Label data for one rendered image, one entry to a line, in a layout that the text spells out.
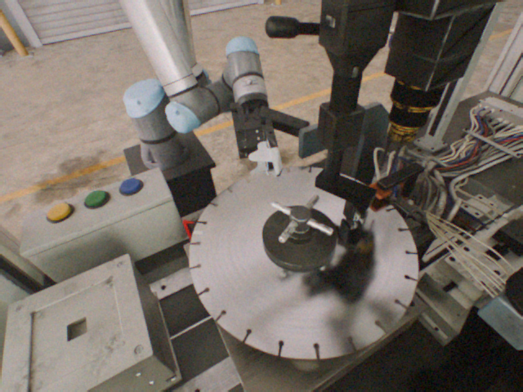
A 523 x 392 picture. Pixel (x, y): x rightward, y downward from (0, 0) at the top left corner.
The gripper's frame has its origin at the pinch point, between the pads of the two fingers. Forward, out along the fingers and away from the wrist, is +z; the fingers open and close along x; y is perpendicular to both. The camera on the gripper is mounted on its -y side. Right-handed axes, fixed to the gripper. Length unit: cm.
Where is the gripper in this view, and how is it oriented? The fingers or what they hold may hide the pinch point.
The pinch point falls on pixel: (279, 185)
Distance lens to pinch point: 59.2
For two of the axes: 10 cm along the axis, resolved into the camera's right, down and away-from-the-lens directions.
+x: 0.3, -2.1, -9.8
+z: 1.9, 9.6, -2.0
